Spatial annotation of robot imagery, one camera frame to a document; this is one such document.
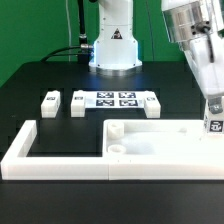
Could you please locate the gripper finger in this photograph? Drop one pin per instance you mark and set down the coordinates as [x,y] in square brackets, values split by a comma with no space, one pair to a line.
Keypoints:
[215,105]

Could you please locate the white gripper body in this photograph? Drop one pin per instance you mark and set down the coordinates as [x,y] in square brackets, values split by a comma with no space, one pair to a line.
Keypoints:
[209,75]

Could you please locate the white desk top tray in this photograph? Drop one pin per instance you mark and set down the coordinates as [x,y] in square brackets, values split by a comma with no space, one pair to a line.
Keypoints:
[173,141]

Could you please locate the fiducial marker plate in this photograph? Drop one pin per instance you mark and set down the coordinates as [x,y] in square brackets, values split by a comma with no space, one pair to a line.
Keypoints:
[114,99]

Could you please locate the white U-shaped fence frame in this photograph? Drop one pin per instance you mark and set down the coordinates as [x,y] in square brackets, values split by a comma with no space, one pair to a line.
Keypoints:
[18,165]

